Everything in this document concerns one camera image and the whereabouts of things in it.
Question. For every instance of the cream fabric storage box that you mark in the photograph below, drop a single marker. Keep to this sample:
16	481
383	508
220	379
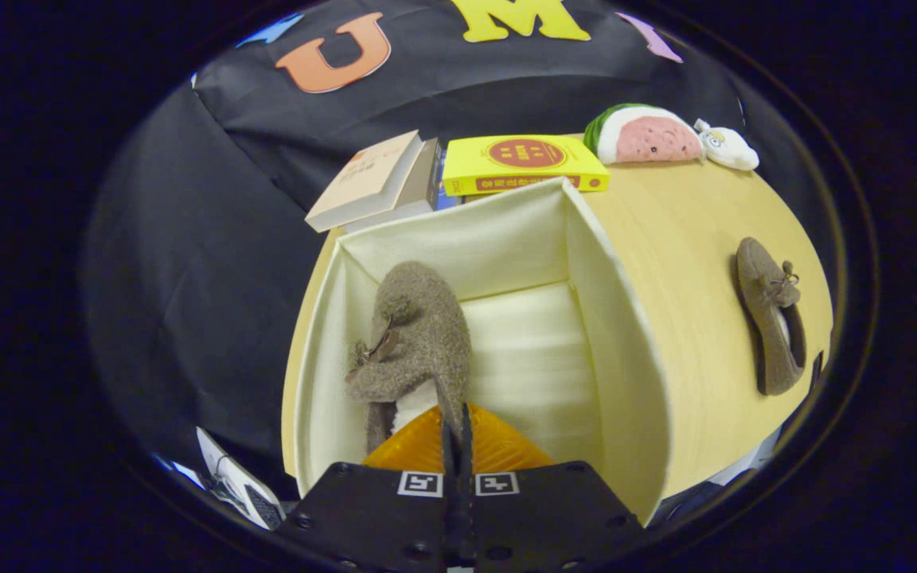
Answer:
522	342

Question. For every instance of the watermelon slice plush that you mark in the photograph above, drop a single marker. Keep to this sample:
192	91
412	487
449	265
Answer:
649	139

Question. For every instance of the beige book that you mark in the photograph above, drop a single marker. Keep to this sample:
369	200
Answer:
363	183

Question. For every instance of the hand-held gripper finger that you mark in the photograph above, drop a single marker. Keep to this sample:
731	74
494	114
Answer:
466	525
450	525

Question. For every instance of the printed paper leaflet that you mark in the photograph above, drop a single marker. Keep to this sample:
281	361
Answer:
232	477

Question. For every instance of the black table clamp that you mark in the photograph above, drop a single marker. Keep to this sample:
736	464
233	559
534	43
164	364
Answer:
815	370

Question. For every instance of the white plush toy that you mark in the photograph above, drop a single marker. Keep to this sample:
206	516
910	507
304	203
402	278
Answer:
733	150

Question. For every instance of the brown fuzzy shoe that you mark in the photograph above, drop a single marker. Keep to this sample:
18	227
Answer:
757	278
427	318

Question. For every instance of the grey book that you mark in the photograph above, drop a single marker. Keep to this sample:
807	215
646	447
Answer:
419	187

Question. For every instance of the blue book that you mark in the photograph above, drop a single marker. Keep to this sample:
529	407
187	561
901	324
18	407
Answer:
438	191

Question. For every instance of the black backdrop cloth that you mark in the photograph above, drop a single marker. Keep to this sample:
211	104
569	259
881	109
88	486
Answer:
188	278

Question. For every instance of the yellow book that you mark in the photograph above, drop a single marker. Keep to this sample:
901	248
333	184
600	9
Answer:
466	163

